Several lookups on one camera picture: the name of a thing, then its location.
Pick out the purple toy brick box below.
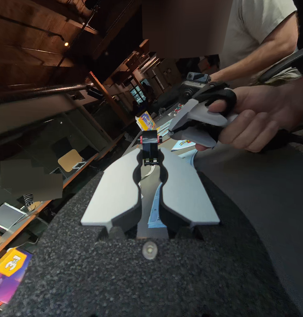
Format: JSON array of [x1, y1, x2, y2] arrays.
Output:
[[0, 247, 33, 304]]

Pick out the open blue instruction booklet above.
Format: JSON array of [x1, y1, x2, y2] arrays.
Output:
[[147, 150, 199, 229]]

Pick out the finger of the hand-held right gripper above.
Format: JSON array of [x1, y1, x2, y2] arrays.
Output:
[[168, 99, 238, 133], [168, 131, 219, 148]]

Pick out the olive grey cloth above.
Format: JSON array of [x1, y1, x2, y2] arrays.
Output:
[[261, 67, 302, 86]]

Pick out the spider cover instruction booklet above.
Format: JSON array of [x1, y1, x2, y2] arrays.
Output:
[[171, 139, 193, 152]]

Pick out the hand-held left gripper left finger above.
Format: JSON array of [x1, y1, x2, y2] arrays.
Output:
[[80, 148, 142, 227]]

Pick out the white yellow toy box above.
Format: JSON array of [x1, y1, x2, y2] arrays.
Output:
[[136, 111, 156, 131]]

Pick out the ribbed metal duct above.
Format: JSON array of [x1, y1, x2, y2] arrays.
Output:
[[0, 83, 95, 105]]

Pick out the wooden column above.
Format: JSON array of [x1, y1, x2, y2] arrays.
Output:
[[89, 71, 130, 125]]

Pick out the black cable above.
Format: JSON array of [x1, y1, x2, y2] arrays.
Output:
[[263, 129, 303, 152]]

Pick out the thin instruction booklet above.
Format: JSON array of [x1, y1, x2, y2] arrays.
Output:
[[156, 118, 174, 134]]

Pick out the black toy brick assembly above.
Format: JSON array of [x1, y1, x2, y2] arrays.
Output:
[[137, 130, 163, 167]]

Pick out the person's right hand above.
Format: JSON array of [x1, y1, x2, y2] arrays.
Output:
[[195, 74, 303, 153]]

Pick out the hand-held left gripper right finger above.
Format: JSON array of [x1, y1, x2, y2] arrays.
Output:
[[159, 148, 221, 227]]

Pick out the tan back chair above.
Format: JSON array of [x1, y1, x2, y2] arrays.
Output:
[[58, 149, 84, 173]]

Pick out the silver laptop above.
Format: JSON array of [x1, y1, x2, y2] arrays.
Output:
[[0, 202, 26, 230]]

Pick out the torn printed paper bag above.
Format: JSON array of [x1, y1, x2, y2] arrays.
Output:
[[138, 165, 157, 198]]

